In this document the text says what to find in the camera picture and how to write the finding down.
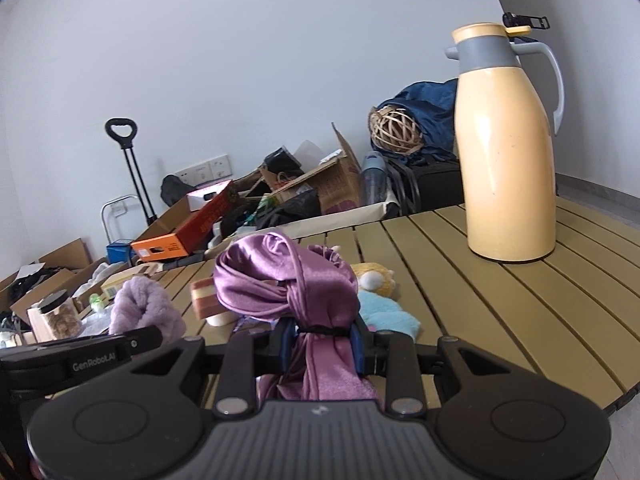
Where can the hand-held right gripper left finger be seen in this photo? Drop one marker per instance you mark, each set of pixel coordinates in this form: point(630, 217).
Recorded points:
point(287, 345)

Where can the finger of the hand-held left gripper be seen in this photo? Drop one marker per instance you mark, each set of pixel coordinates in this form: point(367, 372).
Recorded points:
point(145, 341)

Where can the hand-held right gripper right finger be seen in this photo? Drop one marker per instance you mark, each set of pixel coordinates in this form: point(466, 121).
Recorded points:
point(357, 350)

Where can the purple satin cloth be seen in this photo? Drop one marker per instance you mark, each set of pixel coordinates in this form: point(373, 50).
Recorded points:
point(300, 285)

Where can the brown rectangular block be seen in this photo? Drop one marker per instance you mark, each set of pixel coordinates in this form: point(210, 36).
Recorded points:
point(204, 300)

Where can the yellow plush toy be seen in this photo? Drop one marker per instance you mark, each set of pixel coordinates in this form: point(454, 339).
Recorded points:
point(375, 280)

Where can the purple fluffy headband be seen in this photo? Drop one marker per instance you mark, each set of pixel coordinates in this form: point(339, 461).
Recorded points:
point(145, 305)

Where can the light blue plush toy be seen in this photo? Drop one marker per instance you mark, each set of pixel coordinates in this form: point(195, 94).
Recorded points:
point(390, 315)

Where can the clear jar of nuts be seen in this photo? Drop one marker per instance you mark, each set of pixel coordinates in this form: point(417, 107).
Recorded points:
point(60, 317)

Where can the clear plastic sheet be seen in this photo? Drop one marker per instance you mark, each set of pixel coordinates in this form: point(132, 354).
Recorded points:
point(97, 320)

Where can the small tan box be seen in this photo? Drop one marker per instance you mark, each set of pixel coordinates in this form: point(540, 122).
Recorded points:
point(125, 282)

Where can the small green item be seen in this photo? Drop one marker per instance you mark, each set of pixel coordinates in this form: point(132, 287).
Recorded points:
point(96, 301)

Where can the large open cardboard box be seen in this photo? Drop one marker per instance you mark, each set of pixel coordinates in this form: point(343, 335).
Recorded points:
point(70, 251)
point(25, 306)

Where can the small blue box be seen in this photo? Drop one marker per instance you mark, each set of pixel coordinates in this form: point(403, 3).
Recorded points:
point(119, 252)

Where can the orange box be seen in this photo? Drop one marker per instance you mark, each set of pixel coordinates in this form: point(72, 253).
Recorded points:
point(157, 247)

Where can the red long box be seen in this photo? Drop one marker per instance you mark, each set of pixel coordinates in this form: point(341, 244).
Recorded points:
point(210, 217)

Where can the open cardboard box pink print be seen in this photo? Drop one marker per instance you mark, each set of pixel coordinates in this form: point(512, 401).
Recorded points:
point(340, 185)

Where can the grey water bottle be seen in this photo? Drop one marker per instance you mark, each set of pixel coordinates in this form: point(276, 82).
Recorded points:
point(374, 180)

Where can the black suitcase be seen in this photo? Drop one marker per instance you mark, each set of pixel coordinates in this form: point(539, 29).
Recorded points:
point(435, 187)

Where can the black small bag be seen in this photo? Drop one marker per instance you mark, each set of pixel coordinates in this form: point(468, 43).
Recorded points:
point(282, 160)

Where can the rattan ball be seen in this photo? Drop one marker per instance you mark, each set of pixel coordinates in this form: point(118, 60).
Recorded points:
point(395, 130)

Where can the yellow thermos jug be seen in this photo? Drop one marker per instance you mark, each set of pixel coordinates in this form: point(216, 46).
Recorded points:
point(505, 170)

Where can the navy blue cloth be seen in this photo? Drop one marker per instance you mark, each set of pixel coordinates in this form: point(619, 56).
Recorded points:
point(425, 105)

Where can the tan folding table frame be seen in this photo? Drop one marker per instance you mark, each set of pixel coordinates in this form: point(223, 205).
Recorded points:
point(450, 280)

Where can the white metal frame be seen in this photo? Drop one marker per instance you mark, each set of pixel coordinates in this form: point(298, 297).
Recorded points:
point(105, 220)

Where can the white wall socket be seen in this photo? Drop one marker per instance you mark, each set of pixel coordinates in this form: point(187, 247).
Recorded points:
point(219, 167)
point(192, 173)

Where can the black camera tripod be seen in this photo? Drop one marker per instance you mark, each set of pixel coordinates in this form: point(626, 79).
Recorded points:
point(537, 22)

